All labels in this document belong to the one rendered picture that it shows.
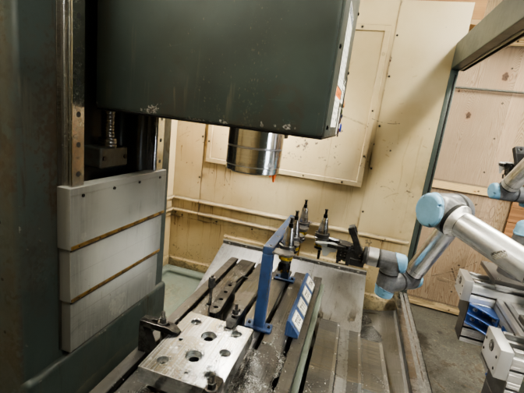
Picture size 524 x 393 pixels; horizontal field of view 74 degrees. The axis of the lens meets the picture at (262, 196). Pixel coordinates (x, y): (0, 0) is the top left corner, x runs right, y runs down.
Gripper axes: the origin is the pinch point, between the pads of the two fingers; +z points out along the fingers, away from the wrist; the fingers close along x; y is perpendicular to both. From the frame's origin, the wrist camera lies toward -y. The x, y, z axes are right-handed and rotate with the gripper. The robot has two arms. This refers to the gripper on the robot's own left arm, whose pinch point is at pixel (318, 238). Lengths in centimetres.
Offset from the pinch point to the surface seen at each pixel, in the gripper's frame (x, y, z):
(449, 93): 55, -71, -45
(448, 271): 216, 72, -114
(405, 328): 17, 38, -45
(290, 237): -23.7, -5.8, 8.4
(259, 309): -28.7, 22.0, 14.3
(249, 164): -52, -33, 19
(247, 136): -52, -40, 20
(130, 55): -57, -56, 54
